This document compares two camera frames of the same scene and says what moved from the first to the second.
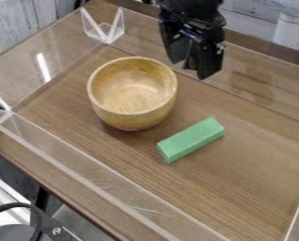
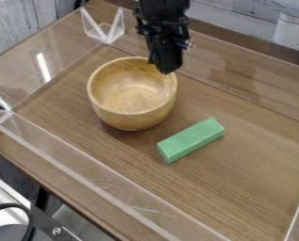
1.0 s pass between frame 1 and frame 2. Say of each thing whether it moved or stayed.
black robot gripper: moved
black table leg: stayed
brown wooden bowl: stayed
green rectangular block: stayed
